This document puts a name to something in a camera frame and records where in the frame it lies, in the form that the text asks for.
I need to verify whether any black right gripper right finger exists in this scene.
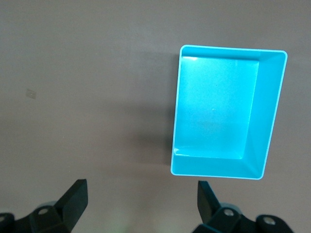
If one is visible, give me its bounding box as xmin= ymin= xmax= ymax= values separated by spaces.
xmin=193 ymin=181 xmax=295 ymax=233

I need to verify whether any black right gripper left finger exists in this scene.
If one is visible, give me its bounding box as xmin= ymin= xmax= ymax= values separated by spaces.
xmin=0 ymin=179 xmax=88 ymax=233

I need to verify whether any blue plastic box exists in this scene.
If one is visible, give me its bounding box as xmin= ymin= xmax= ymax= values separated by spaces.
xmin=170 ymin=44 xmax=288 ymax=180

